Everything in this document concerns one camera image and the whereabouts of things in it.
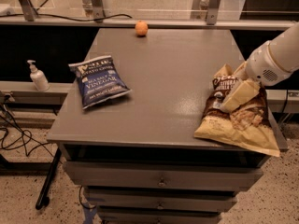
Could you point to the bottom grey drawer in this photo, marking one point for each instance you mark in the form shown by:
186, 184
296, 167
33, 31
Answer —
154, 216

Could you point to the brown and tan chip bag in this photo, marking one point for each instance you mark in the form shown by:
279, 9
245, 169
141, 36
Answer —
247, 127

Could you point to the metal window frame post middle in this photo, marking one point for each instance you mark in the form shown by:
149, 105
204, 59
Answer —
98, 10

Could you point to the grey drawer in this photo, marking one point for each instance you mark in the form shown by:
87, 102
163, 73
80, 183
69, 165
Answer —
152, 176
154, 216
162, 199

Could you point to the middle grey drawer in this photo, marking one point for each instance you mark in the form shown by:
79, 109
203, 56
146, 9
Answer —
162, 199

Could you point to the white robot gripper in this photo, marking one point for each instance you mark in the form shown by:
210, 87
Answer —
263, 63

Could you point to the metal window frame post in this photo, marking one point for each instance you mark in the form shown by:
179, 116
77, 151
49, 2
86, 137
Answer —
28, 10
212, 12
98, 10

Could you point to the white pump soap bottle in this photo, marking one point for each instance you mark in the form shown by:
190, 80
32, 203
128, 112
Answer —
38, 77

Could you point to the top grey drawer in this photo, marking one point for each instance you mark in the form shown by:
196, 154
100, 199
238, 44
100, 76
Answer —
152, 176

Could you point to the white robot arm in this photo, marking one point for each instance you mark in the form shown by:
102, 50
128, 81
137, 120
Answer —
285, 50

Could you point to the metal window frame post left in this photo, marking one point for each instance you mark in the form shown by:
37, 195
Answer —
28, 10

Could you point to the metal window frame post right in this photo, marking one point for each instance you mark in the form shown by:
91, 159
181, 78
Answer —
212, 12

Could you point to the black metal floor leg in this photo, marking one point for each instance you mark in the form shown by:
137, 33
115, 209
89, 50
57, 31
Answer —
43, 199

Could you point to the grey drawer cabinet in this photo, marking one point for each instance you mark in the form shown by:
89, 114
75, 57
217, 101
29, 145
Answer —
169, 72

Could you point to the blue salt vinegar chip bag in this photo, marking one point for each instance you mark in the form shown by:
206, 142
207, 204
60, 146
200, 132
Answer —
98, 81

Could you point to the orange fruit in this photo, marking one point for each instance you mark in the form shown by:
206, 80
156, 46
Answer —
141, 28

